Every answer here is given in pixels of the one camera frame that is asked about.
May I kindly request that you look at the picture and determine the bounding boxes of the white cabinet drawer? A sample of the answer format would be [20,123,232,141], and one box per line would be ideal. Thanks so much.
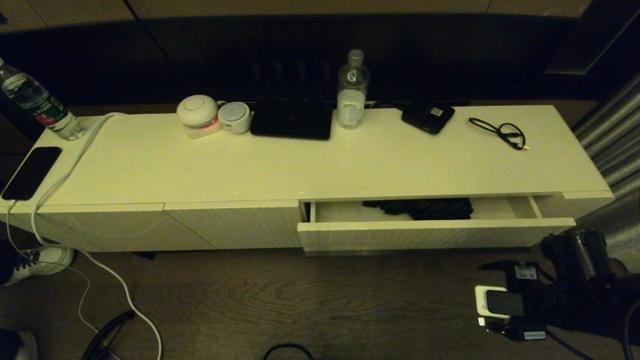
[297,195,577,257]

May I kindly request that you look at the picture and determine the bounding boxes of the black umbrella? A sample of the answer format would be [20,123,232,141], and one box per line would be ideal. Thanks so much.
[362,198,475,221]

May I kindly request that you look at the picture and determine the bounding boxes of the white low cabinet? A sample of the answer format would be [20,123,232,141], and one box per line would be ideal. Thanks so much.
[0,104,615,261]

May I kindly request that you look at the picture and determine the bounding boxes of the small black labelled device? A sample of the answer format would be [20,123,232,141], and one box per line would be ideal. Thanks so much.
[401,101,456,136]

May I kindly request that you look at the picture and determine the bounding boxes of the clear bottle with grey cap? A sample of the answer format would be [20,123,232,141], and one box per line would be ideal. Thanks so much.
[336,48,371,130]

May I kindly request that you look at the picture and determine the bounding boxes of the black flat tablet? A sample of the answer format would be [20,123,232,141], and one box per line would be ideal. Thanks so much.
[250,96,334,140]

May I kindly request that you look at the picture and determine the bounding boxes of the small white round speaker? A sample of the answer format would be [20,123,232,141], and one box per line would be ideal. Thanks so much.
[217,101,252,134]

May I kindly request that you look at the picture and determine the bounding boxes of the white dome-shaped device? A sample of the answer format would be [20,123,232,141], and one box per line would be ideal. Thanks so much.
[176,94,220,128]

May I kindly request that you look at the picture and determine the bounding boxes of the white sneaker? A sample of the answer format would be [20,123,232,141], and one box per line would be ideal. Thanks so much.
[0,330,40,360]
[0,245,75,287]

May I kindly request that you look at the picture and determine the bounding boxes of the dark trouser leg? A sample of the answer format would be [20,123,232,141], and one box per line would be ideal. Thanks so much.
[0,240,22,283]
[0,327,24,358]

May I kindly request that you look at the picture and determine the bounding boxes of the black smartphone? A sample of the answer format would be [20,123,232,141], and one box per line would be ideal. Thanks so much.
[1,146,63,201]

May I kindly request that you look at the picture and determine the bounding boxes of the water bottle with green label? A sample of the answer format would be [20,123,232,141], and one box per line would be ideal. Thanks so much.
[0,56,90,141]

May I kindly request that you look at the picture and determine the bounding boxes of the black audio cable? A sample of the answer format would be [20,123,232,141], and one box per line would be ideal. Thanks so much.
[468,117,530,151]

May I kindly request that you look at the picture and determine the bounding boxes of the black cable loop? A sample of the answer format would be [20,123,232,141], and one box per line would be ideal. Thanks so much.
[262,343,316,360]

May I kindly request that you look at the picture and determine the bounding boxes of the dark grey door frame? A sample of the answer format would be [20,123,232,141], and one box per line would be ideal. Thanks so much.
[544,0,640,77]

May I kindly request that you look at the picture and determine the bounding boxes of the thick white cable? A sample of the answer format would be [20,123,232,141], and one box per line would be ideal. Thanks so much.
[31,112,164,360]

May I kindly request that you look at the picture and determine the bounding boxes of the black coiled cable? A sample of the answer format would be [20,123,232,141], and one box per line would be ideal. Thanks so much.
[81,311,137,360]

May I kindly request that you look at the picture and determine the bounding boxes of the thin white charging cable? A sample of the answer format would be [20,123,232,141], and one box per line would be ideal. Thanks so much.
[6,200,122,360]

